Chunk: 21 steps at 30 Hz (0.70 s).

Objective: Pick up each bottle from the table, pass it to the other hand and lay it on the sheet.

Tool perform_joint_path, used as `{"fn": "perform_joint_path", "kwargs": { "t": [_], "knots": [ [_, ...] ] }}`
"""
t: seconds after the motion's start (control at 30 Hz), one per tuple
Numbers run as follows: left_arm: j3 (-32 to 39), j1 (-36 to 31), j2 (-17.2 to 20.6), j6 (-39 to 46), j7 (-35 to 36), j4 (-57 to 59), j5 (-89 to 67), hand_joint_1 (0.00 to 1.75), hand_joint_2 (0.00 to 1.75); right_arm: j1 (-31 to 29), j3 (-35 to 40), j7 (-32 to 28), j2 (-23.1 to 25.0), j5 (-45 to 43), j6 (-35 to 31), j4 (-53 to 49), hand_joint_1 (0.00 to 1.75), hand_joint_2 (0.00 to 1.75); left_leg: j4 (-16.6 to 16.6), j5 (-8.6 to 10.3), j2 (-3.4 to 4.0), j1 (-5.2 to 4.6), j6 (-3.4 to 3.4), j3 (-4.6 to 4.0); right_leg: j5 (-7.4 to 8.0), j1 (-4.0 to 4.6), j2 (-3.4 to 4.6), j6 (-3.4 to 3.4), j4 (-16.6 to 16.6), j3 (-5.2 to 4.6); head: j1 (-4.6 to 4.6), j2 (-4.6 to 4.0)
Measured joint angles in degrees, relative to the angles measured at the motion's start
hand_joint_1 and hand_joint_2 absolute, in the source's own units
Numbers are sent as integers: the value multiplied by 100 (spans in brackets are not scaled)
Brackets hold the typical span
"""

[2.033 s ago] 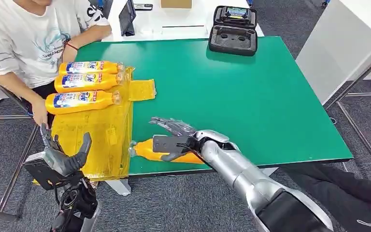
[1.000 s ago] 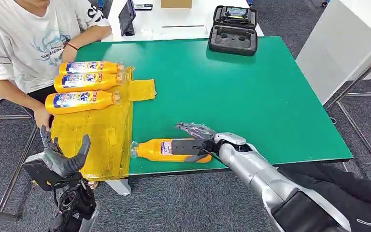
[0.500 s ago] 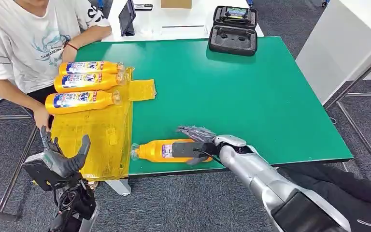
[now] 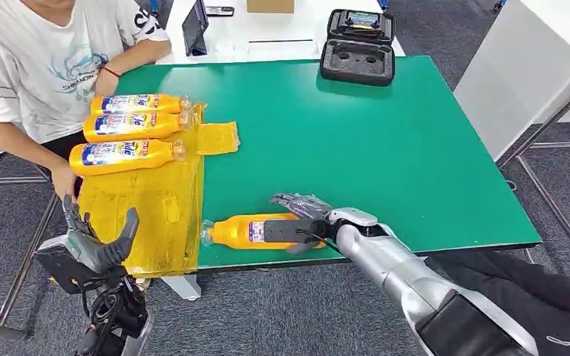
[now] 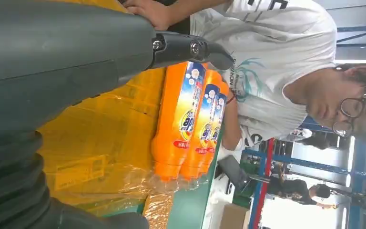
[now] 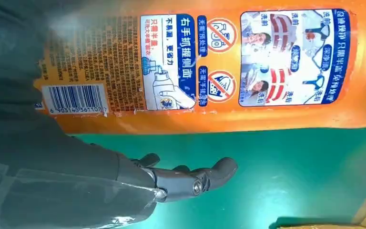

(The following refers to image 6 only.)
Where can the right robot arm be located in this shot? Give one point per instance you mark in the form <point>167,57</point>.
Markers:
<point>6,57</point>

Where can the green table mat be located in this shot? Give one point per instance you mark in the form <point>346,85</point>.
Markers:
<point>281,177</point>

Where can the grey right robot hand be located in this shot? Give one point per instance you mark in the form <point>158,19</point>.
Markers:
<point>60,189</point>

